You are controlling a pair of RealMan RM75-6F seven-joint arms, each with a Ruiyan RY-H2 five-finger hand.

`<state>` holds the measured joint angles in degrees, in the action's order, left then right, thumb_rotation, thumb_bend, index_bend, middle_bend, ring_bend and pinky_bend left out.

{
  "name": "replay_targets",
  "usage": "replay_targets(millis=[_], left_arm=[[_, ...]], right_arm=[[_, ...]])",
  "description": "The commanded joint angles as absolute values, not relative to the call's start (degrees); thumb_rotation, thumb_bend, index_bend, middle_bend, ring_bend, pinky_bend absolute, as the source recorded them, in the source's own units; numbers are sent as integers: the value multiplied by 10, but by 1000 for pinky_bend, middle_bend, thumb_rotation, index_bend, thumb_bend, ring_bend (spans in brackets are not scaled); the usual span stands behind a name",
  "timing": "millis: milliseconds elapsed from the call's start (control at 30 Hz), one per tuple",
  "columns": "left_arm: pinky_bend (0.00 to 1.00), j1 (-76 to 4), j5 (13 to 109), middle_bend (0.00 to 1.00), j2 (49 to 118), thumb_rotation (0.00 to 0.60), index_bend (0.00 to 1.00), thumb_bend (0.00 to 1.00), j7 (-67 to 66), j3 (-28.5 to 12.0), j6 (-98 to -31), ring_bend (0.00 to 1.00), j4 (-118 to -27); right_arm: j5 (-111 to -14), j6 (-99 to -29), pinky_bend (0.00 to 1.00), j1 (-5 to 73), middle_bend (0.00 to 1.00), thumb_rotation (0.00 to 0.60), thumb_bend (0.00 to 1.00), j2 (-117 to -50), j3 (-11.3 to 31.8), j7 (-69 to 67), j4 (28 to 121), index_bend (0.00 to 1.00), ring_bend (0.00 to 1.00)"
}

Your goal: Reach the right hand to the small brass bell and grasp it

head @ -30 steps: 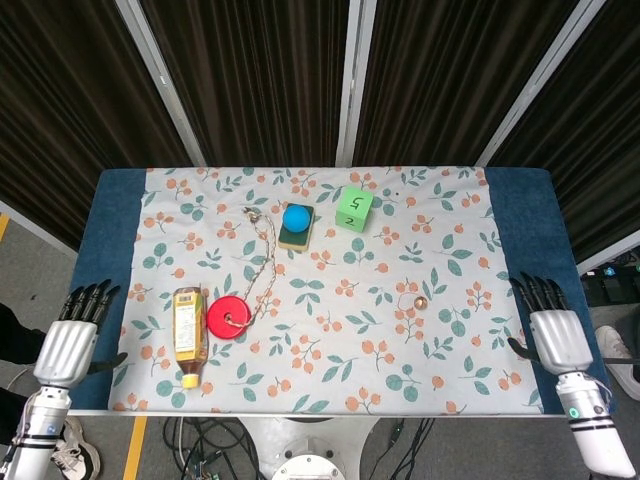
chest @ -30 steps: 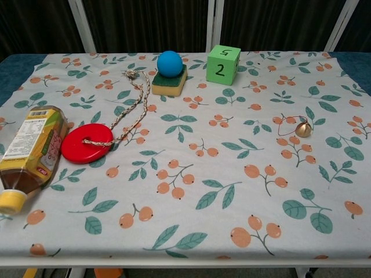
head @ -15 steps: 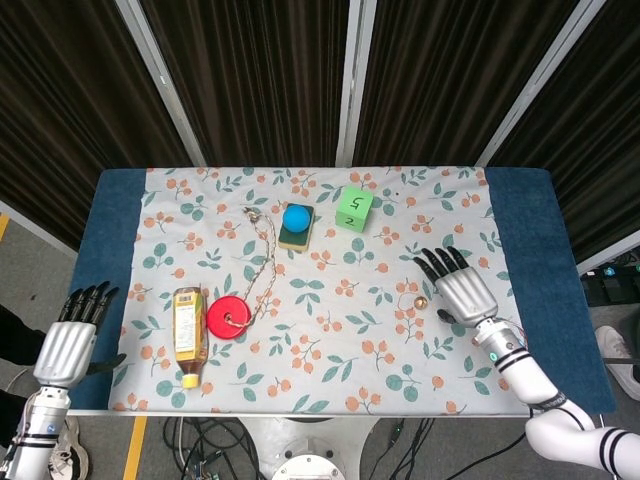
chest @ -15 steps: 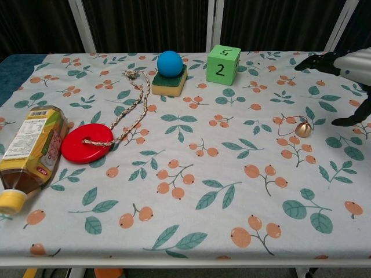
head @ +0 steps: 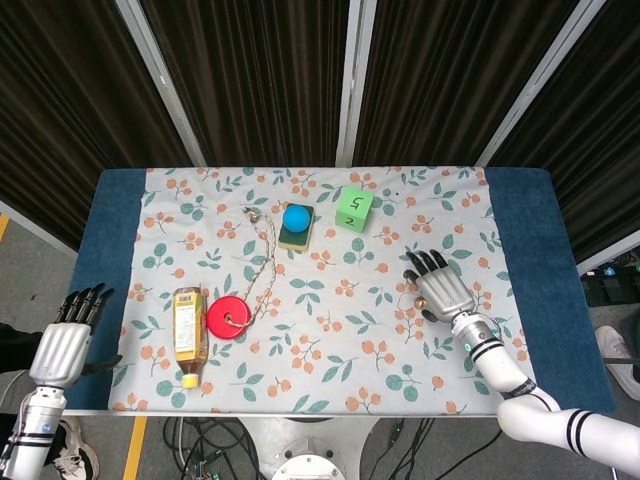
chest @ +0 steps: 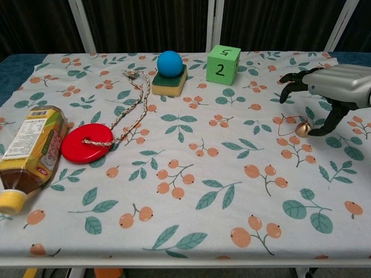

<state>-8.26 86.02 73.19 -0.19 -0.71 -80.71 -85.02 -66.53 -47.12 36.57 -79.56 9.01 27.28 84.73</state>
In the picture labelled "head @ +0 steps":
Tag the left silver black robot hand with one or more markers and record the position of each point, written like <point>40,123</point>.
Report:
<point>60,345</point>

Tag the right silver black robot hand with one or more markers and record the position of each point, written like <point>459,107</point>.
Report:
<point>442,292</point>

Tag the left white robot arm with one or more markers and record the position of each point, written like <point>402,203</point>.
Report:
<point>30,432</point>

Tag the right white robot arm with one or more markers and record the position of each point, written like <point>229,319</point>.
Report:
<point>525,390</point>

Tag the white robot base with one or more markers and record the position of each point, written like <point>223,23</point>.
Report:
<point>305,447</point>

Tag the blue table mat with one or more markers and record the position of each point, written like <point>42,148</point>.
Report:
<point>100,260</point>

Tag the black white sneaker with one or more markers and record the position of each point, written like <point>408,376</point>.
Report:
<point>72,447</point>

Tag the green numbered foam cube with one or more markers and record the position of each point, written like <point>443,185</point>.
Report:
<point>354,208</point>

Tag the amber tea bottle yellow cap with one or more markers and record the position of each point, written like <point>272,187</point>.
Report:
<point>190,335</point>

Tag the floral patterned tablecloth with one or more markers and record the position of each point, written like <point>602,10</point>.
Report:
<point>310,320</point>

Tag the green yellow sponge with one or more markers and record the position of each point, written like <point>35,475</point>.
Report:
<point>296,235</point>

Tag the blue ball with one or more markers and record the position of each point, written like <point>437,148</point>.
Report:
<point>295,218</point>

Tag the red disc with hole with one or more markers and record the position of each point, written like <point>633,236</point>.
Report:
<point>229,317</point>

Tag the dark pleated curtain screen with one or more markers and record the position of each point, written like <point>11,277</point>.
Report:
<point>260,75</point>

